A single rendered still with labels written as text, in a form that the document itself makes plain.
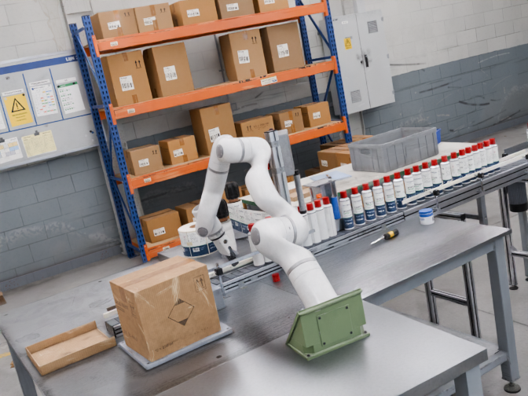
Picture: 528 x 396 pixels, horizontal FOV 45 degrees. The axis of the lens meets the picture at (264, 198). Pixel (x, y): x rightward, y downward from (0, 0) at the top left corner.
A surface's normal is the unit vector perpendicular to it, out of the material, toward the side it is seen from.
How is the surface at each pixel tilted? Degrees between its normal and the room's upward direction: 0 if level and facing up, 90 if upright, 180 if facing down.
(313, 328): 90
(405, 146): 90
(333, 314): 90
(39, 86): 87
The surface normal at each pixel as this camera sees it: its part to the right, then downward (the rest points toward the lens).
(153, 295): 0.56, 0.07
